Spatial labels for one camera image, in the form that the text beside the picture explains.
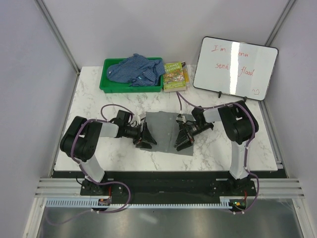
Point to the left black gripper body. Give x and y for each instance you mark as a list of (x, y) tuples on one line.
[(134, 133)]

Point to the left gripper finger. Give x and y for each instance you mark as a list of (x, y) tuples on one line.
[(143, 136), (150, 139)]

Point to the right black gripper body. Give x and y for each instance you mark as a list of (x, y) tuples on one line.
[(193, 129)]

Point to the grey long sleeve shirt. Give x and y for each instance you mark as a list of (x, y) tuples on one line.
[(164, 129)]

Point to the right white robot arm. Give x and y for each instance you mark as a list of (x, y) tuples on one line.
[(240, 127)]

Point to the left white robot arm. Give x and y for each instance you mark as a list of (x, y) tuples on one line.
[(81, 139)]

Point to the green paperback book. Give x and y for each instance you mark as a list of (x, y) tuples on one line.
[(174, 79)]

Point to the green plastic bin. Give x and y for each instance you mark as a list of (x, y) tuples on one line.
[(108, 86)]

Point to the yellow book underneath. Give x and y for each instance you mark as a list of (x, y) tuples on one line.
[(186, 74)]

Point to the blue checked shirt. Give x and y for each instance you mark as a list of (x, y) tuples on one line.
[(136, 70)]

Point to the white dry-erase board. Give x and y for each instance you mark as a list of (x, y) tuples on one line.
[(234, 68)]

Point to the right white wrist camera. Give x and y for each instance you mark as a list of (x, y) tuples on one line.
[(180, 118)]

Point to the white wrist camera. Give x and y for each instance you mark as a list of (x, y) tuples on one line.
[(141, 117), (180, 118)]

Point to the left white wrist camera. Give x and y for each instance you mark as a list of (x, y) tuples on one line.
[(141, 117)]

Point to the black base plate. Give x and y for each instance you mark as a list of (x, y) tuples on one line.
[(164, 187)]

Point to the white slotted cable duct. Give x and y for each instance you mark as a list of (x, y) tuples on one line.
[(98, 203)]

